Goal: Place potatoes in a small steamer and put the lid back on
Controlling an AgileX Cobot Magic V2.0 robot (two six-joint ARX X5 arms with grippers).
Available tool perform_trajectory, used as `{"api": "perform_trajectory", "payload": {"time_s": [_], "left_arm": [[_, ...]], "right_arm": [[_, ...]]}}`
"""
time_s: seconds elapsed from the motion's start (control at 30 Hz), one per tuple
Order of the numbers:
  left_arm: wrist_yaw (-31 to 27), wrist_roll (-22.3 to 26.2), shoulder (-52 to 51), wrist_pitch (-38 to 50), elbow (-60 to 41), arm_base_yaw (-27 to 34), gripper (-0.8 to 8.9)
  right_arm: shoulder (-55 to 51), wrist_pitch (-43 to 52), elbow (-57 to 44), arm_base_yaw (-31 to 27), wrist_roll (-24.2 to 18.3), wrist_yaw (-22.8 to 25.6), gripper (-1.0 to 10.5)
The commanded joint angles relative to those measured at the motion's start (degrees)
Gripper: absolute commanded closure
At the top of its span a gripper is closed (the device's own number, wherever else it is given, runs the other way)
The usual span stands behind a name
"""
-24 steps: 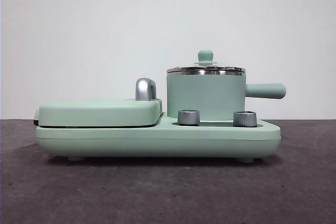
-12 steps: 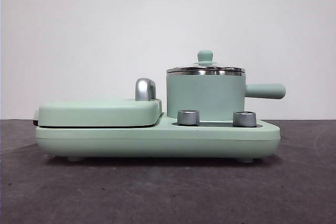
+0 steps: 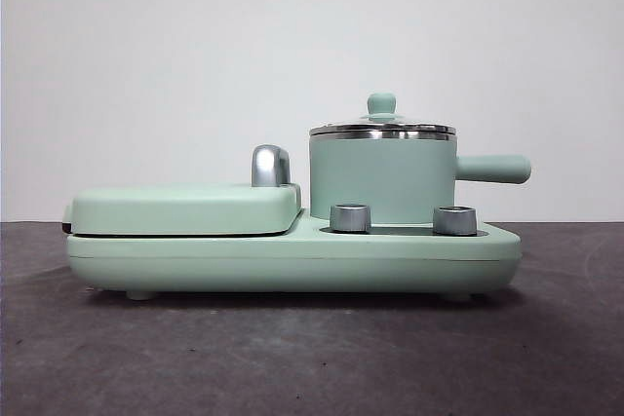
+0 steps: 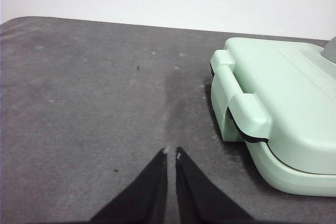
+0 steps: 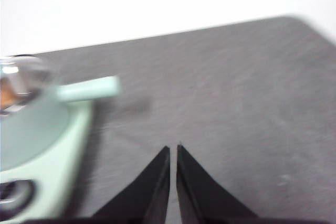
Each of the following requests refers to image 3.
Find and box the glass lid with green knob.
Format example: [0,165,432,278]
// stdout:
[309,92,458,140]

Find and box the silver control knob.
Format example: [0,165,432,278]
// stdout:
[432,205,478,236]
[329,202,373,233]

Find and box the mint green breakfast machine base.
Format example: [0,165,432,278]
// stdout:
[65,206,524,303]

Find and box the mint green griddle cover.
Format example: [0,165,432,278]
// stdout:
[61,181,303,237]

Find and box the chrome griddle cover handle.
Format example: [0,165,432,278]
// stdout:
[251,143,293,188]

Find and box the mint green pot with handle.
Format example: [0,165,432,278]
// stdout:
[309,135,532,222]

